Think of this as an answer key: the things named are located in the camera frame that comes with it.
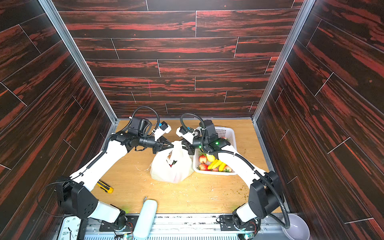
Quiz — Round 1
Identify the metal base rail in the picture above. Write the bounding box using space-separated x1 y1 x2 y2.
84 213 288 240

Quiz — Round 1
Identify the red fake apple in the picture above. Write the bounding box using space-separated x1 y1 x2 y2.
199 155 208 164

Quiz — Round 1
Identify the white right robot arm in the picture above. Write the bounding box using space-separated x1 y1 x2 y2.
177 120 291 230

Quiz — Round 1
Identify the yellow black screwdriver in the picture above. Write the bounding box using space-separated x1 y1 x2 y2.
97 180 114 194

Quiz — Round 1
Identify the white fruit-print plastic bag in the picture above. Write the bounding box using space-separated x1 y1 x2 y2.
150 141 194 184

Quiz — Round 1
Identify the white clock face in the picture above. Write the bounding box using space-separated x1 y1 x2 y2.
57 216 82 240

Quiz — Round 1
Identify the pale green cylinder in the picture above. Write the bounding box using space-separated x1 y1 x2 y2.
133 200 158 240

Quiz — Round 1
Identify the yellow fake banana bunch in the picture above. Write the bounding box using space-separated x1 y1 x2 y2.
207 160 226 172

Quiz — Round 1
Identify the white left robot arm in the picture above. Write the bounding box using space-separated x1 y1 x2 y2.
55 133 174 230

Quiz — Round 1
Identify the white bowl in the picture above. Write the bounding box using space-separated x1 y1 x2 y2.
282 214 310 240

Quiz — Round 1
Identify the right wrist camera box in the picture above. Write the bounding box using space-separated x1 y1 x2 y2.
176 126 194 144

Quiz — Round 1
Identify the white plastic perforated basket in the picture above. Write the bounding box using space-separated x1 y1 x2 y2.
192 127 237 176

